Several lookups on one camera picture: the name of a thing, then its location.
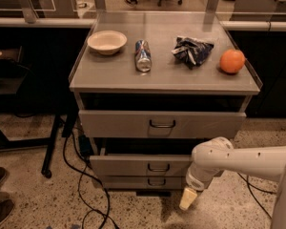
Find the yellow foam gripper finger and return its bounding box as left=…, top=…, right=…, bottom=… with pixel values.
left=179, top=187, right=197, bottom=210

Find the grey drawer cabinet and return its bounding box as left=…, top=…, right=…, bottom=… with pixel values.
left=68, top=10, right=263, bottom=198

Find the grey drawer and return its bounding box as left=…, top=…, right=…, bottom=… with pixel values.
left=79, top=110, right=246, bottom=138
left=101, top=176, right=186, bottom=190
left=90, top=155, right=192, bottom=177

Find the black floor cable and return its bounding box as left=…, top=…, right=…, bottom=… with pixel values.
left=62, top=117, right=120, bottom=229
left=237, top=173, right=277, bottom=220

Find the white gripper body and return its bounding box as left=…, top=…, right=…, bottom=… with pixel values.
left=186, top=163, right=218, bottom=191

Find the crumpled blue chip bag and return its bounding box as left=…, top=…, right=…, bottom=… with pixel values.
left=172, top=36, right=215, bottom=69

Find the black floor cable left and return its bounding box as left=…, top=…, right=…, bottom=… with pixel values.
left=62, top=117, right=120, bottom=229

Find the black power adapter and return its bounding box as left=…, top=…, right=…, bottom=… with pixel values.
left=78, top=135, right=93, bottom=156

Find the white paper bowl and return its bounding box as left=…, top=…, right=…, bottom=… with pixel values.
left=87, top=31, right=128, bottom=55

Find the grey top drawer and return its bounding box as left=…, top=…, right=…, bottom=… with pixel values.
left=79, top=110, right=246, bottom=138

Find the black floor cable right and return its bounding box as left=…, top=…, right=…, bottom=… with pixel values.
left=237, top=173, right=277, bottom=220

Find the blue silver drink can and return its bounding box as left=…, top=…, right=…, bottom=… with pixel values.
left=134, top=40, right=152, bottom=73

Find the grey bottom drawer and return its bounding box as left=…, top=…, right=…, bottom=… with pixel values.
left=101, top=176, right=186, bottom=190

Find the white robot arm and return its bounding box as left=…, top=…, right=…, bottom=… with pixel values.
left=179, top=136, right=286, bottom=229

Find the orange fruit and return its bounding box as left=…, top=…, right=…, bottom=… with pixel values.
left=219, top=50, right=245, bottom=73

